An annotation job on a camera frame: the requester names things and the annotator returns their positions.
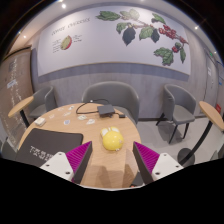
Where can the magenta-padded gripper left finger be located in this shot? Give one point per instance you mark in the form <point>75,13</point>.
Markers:
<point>56,163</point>

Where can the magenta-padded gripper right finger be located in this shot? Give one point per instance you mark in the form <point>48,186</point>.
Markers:
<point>165,165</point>

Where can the yellow computer mouse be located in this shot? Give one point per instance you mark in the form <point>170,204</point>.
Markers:
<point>112,140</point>

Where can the black mouse pad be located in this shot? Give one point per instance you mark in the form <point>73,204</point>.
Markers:
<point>46,141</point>

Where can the small white sachet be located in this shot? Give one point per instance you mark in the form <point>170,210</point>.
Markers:
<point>67,122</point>
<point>67,114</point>
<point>60,108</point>
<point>51,116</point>
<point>71,107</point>
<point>82,117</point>
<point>90,121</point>

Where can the small white box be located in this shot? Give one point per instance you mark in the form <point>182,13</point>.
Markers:
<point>39,121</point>

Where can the grey upholstered chair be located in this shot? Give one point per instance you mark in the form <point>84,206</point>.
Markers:
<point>181,106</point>
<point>41,100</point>
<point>113,95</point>

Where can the small black plug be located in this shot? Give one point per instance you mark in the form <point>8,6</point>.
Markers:
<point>122,116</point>

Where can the round wooden side table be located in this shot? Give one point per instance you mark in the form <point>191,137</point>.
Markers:
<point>211,115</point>
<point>20,106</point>

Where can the black flat box device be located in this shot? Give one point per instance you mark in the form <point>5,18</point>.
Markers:
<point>106,110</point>

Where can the brown wall panel with writing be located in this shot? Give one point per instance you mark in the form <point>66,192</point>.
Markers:
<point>13,90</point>

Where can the white wall mural panel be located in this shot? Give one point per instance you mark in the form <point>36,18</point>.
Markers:
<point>100,40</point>

